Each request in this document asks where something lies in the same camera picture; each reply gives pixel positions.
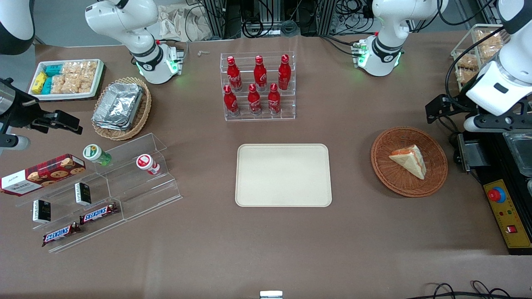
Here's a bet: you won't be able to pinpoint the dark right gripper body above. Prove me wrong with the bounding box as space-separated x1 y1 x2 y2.
0 79 44 130

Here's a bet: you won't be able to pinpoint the triangular sandwich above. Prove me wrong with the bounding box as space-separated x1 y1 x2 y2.
389 145 427 180

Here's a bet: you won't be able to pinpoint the white snack tray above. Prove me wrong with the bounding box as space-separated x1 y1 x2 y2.
28 59 104 101

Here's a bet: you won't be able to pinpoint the brown wicker basket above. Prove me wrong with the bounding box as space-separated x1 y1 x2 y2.
371 127 448 198

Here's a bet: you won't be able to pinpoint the light wicker basket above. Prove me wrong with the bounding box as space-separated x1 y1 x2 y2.
91 77 152 141

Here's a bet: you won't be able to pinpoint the cream plastic tray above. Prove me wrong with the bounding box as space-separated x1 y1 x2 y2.
235 144 333 207

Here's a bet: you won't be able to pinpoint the yellow snack packet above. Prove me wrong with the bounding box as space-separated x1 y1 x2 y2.
32 72 47 94

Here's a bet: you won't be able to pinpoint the green capped small bottle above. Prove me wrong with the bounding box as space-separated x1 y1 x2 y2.
83 144 112 167

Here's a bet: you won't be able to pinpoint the bagged crackers in rack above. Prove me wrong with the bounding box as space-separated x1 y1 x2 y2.
455 30 511 84

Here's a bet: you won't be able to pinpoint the red tartan cookie box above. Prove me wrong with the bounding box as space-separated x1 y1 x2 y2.
0 154 86 196

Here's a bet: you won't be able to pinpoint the stacked foil trays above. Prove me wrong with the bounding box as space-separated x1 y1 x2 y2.
92 82 144 131

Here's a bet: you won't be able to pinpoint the black machine housing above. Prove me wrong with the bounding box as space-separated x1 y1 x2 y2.
457 125 532 255

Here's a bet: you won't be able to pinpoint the steel pan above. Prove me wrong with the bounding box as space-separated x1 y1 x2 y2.
503 132 532 178

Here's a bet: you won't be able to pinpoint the small black box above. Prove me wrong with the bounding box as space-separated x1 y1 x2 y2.
32 199 52 224
74 182 92 206

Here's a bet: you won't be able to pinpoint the red capped small bottle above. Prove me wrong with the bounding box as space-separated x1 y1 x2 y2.
136 154 161 176

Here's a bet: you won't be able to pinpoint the snickers chocolate bar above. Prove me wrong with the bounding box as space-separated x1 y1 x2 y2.
42 222 82 248
79 203 120 225

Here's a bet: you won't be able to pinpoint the clear acrylic stepped shelf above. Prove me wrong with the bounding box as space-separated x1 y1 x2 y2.
16 133 183 254

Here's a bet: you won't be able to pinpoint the yellow control panel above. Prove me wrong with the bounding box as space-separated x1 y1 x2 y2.
483 179 532 249

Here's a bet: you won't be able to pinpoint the crumpled beige paper bag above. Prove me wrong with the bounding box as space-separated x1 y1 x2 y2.
157 3 212 42

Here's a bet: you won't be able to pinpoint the clear acrylic bottle rack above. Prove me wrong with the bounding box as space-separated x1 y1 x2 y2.
220 51 296 122

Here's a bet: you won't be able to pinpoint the red cola bottle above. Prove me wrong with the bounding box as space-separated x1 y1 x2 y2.
268 83 281 115
248 83 262 115
227 56 243 92
278 54 291 91
223 85 240 117
254 55 268 91

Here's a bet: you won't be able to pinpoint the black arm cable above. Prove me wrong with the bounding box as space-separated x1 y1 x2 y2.
445 26 504 104

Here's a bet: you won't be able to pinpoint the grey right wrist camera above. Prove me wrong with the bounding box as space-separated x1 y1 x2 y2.
0 134 30 155

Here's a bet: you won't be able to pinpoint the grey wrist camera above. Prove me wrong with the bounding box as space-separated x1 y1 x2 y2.
0 134 30 155
463 112 532 133

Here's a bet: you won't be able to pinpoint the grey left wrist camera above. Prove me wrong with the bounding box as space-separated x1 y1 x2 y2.
463 112 532 133

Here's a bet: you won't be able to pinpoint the white wire rack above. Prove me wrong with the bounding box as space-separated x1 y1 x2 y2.
451 24 512 90

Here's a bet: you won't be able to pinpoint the grey metal bracket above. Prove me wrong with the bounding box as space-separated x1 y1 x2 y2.
457 133 483 173

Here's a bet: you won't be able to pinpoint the black base cable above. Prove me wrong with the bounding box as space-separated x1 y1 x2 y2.
319 35 359 57

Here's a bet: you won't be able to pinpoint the aluminium frame post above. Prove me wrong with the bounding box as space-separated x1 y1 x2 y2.
316 0 338 36
203 0 242 40

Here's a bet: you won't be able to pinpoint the black floor cable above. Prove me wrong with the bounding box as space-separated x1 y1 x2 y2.
416 280 532 299

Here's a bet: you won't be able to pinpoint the coiled black cable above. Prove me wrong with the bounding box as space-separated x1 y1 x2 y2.
242 17 275 39

